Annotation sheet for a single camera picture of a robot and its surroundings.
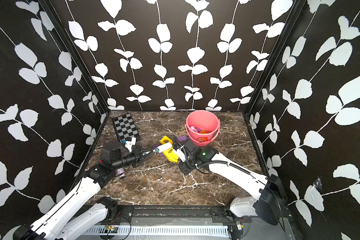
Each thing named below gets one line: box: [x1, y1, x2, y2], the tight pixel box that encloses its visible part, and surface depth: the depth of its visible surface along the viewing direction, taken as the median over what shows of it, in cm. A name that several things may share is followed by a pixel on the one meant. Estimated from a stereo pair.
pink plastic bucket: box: [185, 110, 221, 147], surface depth 96 cm
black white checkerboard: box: [112, 112, 141, 143], surface depth 109 cm
